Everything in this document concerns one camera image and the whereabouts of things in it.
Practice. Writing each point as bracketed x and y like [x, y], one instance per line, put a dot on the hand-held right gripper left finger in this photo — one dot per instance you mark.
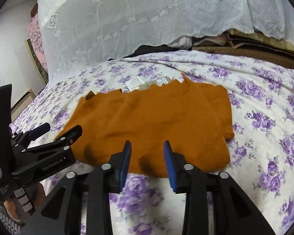
[125, 162]

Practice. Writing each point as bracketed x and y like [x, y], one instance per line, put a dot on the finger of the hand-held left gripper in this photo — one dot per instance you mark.
[69, 137]
[40, 129]

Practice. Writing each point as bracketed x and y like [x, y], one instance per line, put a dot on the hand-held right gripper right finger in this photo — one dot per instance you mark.
[169, 166]

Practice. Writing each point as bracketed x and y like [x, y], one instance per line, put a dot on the orange knitted cat cardigan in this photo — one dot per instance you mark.
[156, 124]

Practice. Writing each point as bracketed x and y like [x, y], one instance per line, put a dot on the person's left hand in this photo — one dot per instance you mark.
[11, 204]

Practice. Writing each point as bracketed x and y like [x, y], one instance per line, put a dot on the lilac cloth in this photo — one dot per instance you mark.
[12, 129]

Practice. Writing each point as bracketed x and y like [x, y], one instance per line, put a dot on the framed painting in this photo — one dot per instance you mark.
[35, 58]

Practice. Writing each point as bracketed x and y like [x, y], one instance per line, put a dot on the beige paper tag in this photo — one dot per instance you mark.
[156, 82]

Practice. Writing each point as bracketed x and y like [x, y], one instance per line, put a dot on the pink floral cloth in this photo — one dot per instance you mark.
[36, 44]

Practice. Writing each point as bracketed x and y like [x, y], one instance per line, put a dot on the purple floral bed sheet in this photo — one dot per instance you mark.
[254, 117]

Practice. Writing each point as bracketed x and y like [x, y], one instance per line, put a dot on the folded pink white blankets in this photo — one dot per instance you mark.
[198, 41]

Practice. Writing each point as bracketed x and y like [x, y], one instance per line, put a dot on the white lace cover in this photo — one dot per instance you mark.
[142, 17]

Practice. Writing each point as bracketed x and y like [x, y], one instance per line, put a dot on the brown folded blankets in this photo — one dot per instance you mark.
[259, 49]

